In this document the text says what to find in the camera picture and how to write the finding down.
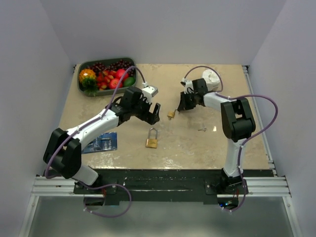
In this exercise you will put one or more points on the red apple lower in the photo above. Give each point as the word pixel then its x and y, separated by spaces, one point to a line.
pixel 114 83

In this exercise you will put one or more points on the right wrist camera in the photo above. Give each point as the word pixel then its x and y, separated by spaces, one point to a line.
pixel 188 85

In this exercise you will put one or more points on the small brass padlock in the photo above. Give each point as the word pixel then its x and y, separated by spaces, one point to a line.
pixel 172 113

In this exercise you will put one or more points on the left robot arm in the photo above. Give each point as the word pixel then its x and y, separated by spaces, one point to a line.
pixel 63 152

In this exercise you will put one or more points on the dark grape bunch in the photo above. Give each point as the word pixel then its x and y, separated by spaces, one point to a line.
pixel 109 68

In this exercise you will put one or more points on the green fruit tray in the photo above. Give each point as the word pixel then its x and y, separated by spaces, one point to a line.
pixel 99 92

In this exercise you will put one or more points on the small red fruits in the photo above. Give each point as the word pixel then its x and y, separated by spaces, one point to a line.
pixel 103 80

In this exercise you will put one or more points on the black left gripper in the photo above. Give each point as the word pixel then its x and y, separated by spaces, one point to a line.
pixel 150 118

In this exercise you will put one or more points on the large brass padlock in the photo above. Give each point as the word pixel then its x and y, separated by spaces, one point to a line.
pixel 152 139

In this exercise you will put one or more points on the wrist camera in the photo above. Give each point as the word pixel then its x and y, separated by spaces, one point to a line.
pixel 149 93
pixel 188 85

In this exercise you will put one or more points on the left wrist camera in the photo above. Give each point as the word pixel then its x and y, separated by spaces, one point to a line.
pixel 149 93

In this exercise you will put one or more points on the orange green fake fruit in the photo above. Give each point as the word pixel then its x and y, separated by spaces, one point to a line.
pixel 87 79

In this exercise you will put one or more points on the green lime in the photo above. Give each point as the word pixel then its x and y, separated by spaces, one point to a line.
pixel 130 81

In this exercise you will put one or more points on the red apple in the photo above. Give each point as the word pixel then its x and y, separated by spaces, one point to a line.
pixel 114 83
pixel 121 72

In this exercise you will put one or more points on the red apple upper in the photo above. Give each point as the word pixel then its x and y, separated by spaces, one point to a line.
pixel 121 72

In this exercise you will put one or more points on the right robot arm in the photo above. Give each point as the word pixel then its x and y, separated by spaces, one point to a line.
pixel 238 124

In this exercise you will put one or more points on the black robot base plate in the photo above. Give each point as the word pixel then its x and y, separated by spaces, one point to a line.
pixel 205 186

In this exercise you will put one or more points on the white paper roll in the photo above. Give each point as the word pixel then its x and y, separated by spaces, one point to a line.
pixel 212 80

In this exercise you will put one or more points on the blue blister pack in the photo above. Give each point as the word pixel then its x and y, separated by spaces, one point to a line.
pixel 105 142

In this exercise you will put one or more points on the silver key set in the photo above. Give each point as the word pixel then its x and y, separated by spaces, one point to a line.
pixel 203 128

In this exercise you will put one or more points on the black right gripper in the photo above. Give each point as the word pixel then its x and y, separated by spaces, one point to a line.
pixel 183 105

